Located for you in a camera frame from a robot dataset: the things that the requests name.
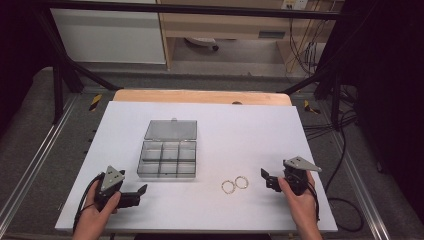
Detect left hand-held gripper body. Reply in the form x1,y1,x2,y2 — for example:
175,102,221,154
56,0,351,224
94,165,141,213

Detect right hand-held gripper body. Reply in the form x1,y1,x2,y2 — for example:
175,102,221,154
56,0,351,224
270,156,323,197

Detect person's right hand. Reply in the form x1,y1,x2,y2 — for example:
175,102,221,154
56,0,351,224
277,170,318,232

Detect person's left hand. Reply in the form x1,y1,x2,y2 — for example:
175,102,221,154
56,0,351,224
73,179,122,236

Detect clear plastic compartment box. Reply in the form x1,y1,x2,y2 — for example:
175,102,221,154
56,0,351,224
136,117,198,179

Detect yellow black tape marker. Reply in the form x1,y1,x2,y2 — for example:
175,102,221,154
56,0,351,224
88,93,103,113
303,99,322,115

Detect wooden table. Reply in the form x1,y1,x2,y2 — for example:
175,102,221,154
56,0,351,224
112,88,293,107

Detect black curtain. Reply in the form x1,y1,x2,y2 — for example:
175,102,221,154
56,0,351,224
0,0,56,131
328,0,424,218

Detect office chair base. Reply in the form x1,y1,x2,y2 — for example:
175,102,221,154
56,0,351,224
184,36,221,52

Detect white cabinet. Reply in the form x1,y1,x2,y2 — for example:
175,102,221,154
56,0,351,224
49,7,167,65

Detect light wooden desk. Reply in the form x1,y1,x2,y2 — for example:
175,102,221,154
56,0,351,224
155,0,346,71

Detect thin gold ring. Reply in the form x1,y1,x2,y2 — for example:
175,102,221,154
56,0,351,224
221,180,237,195
234,175,250,190

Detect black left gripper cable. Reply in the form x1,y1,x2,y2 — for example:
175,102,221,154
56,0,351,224
72,171,106,234

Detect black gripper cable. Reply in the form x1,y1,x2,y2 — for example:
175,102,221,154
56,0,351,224
72,171,106,234
306,181,365,233

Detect black floor cables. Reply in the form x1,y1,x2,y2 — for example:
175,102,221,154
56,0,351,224
302,83,359,142

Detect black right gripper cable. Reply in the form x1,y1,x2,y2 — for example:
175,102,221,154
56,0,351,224
306,181,365,233

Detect aluminium floor rail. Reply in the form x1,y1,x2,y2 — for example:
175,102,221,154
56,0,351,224
328,131,392,240
0,95,80,228

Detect hanging cable bundle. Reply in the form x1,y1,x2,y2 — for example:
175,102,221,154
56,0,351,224
287,13,323,77

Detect white wall socket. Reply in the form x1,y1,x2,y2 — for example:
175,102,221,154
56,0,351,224
280,0,310,11

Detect black metal frame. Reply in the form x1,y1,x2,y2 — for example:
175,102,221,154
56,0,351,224
32,0,348,125

